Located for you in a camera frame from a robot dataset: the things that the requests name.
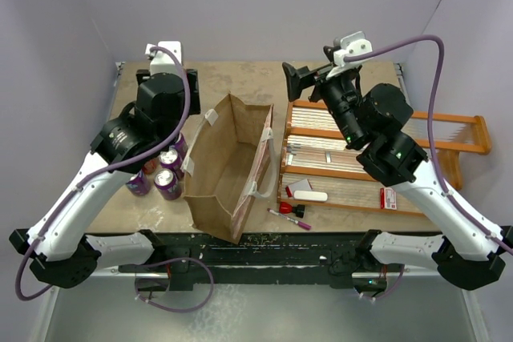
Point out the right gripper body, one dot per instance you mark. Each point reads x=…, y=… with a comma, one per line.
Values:
x=335, y=90

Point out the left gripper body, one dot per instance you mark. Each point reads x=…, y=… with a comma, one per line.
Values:
x=193, y=99

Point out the purple fanta can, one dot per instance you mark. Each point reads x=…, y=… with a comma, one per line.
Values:
x=139, y=184
x=180, y=146
x=167, y=184
x=172, y=161

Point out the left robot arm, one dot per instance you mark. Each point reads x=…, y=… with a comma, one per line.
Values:
x=57, y=249

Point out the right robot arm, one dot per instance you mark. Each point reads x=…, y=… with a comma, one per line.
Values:
x=468, y=252

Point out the wooden shelf rack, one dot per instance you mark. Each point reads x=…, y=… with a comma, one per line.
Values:
x=310, y=131

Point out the white eraser bar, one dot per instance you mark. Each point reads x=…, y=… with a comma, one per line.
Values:
x=312, y=196

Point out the red staples box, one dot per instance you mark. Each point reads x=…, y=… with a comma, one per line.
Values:
x=388, y=199

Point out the red black stamp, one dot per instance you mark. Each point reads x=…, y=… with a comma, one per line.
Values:
x=297, y=210

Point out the pink marker pen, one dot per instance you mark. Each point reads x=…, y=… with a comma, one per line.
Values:
x=297, y=222

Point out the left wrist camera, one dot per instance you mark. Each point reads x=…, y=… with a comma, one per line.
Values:
x=161, y=62

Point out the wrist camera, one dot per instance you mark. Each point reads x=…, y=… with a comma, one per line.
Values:
x=352, y=45
x=161, y=62

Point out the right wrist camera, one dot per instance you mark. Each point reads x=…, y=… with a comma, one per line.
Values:
x=352, y=45

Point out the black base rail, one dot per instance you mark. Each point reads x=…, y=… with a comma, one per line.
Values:
x=264, y=258

